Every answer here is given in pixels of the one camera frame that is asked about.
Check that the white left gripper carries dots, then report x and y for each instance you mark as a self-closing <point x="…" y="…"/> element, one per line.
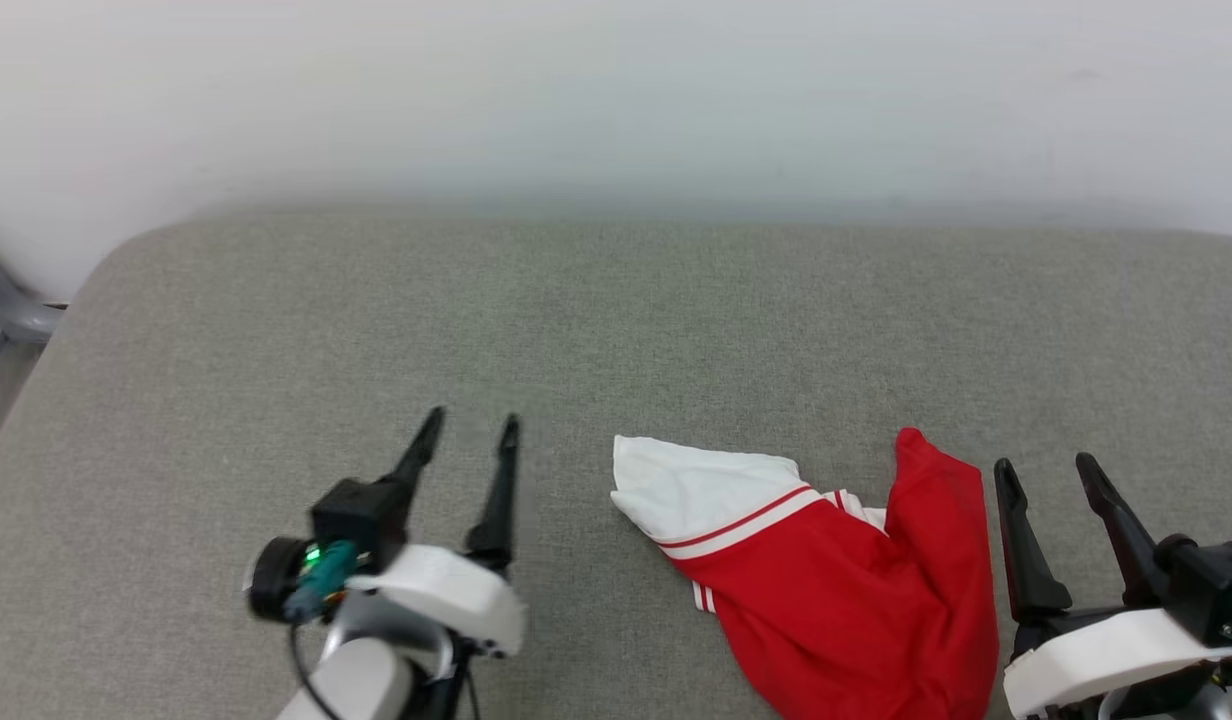
<point x="456" y="595"/>

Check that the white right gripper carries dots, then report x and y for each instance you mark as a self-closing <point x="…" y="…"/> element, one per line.
<point x="1106" y="655"/>

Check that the red and white garment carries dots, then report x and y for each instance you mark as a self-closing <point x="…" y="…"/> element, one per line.
<point x="836" y="600"/>

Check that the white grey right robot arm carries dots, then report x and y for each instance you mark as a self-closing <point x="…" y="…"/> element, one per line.
<point x="1221" y="705"/>

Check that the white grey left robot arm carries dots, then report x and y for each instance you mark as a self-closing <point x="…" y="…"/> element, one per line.
<point x="361" y="680"/>

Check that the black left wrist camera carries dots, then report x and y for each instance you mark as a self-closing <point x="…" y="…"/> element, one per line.
<point x="361" y="520"/>

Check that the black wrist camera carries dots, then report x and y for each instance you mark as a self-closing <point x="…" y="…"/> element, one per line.
<point x="361" y="520"/>
<point x="1211" y="585"/>

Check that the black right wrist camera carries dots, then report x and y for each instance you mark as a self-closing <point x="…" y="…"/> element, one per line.
<point x="1211" y="585"/>

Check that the grey metal chair frame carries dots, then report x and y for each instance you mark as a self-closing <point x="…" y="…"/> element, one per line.
<point x="11" y="312"/>

